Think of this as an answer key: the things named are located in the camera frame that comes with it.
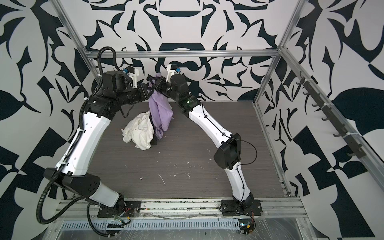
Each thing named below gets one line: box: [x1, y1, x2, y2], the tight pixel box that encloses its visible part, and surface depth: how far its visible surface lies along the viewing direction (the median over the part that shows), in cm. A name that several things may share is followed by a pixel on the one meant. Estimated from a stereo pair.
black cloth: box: [150, 130, 158, 146], surface depth 87 cm
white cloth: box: [121, 111, 155, 151], surface depth 88 cm
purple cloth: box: [148, 72, 174, 140], surface depth 83 cm
